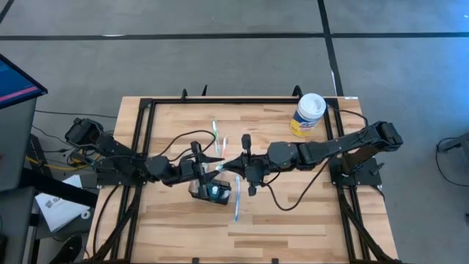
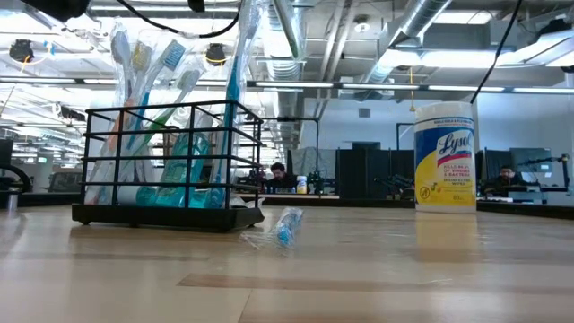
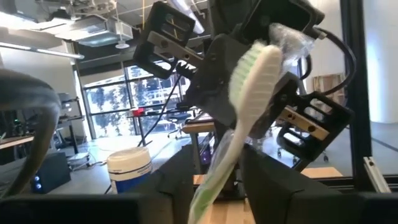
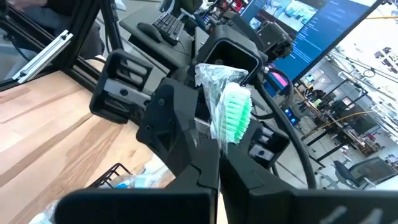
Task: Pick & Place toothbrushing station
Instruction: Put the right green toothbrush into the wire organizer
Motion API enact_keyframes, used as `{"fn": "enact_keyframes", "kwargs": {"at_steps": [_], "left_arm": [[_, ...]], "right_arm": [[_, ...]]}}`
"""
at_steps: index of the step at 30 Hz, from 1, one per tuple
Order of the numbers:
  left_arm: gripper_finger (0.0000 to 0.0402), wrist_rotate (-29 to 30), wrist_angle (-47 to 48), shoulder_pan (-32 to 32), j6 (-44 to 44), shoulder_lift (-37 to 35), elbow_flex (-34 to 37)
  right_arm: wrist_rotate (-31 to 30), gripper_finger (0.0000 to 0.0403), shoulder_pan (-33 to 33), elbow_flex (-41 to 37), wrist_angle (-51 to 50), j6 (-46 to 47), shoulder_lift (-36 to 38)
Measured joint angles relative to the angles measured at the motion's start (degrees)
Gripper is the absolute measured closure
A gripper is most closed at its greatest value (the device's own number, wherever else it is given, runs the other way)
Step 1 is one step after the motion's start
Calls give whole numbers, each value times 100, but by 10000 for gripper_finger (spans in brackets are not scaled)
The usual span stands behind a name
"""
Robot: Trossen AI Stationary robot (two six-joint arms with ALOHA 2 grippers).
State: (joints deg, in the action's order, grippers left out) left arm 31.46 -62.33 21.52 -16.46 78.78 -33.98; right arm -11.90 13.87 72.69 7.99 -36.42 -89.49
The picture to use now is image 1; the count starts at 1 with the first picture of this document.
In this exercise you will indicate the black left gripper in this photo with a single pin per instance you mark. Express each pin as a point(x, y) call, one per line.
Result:
point(188, 172)

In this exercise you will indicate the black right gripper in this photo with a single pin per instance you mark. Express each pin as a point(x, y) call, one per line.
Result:
point(278, 157)

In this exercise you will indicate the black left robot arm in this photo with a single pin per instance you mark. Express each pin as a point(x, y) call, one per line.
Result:
point(110, 144)

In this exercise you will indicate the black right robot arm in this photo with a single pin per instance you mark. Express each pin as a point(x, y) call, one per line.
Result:
point(340, 143)

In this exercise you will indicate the blue mouthwash bottle white cap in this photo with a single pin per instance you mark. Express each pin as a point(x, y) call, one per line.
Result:
point(214, 190)

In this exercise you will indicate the yellow blue wipes canister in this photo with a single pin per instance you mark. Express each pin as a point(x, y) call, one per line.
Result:
point(309, 106)

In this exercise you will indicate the white sticker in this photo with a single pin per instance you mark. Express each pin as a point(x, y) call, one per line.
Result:
point(350, 98)

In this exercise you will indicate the white tape roll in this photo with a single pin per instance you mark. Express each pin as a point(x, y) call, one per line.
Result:
point(86, 211)

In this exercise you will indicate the black stand bar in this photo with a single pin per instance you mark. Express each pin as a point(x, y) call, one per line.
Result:
point(55, 187)

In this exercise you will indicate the white printed paper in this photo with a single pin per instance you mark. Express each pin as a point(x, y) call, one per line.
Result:
point(58, 209)

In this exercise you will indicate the person's shoe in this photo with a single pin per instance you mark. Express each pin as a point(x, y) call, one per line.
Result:
point(69, 249)

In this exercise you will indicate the grey cabinet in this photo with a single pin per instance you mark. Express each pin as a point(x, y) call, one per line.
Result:
point(14, 146)

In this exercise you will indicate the blue screen monitor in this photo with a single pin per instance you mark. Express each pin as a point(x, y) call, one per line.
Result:
point(14, 82)

